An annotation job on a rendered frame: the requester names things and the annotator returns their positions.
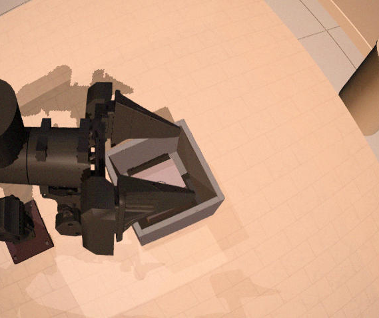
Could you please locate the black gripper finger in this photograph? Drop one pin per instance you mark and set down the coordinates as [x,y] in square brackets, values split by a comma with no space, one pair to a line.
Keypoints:
[139,199]
[132,121]

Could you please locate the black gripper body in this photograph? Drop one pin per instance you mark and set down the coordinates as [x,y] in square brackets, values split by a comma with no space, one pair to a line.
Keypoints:
[62,157]

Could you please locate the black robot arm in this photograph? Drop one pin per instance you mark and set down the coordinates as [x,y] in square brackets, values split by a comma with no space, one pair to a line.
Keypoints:
[15,224]

